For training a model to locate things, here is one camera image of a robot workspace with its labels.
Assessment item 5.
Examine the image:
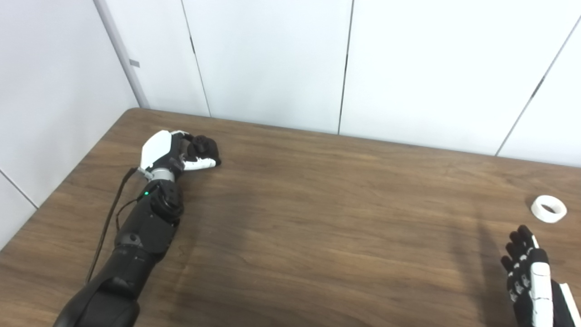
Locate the gray wall trim strip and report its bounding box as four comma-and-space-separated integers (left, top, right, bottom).
93, 0, 150, 109

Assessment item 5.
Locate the white ring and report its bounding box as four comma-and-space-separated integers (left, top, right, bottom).
531, 195, 568, 223

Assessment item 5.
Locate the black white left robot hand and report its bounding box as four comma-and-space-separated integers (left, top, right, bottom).
138, 130, 222, 173

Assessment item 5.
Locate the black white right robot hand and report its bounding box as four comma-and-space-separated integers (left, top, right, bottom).
501, 225, 581, 327

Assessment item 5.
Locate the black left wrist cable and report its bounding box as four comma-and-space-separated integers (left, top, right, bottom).
86, 167, 139, 282

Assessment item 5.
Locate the round black part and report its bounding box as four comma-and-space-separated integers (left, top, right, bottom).
188, 135, 221, 163

